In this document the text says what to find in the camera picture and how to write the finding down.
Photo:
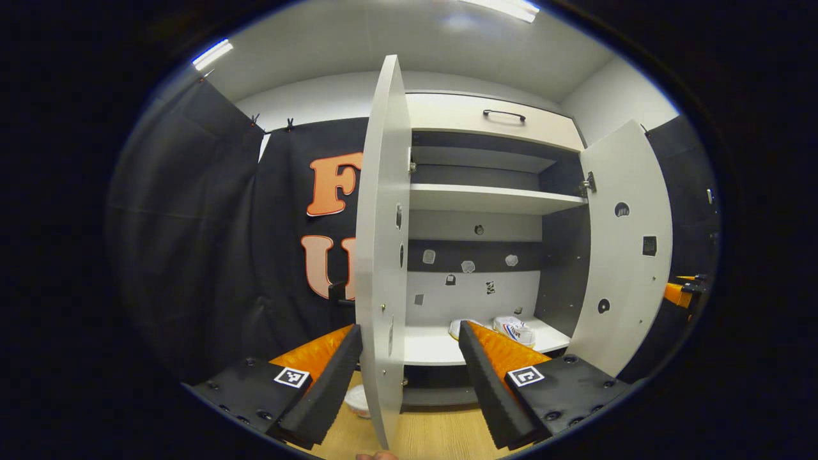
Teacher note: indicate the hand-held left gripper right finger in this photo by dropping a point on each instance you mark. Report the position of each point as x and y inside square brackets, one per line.
[487, 383]

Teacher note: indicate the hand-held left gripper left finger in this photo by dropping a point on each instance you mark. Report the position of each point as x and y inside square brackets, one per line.
[329, 386]

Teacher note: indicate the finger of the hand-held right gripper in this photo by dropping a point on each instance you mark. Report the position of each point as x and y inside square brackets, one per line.
[677, 294]

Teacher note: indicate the white cabinet door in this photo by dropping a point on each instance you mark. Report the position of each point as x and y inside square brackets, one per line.
[629, 275]
[380, 223]

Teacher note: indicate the white sneaker shoe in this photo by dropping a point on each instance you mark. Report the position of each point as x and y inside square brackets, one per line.
[455, 329]
[514, 327]

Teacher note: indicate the white shoe cabinet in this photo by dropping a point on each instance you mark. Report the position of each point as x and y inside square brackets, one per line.
[511, 295]

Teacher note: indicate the white cabinet shelf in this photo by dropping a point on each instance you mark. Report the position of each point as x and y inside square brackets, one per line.
[428, 348]
[486, 199]

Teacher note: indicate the white cabinet drawer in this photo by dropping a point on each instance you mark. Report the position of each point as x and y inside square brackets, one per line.
[447, 115]

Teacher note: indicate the small white object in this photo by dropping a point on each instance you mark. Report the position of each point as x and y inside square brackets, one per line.
[358, 399]

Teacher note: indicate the ceiling light strip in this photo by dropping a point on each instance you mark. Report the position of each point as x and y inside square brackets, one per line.
[212, 54]

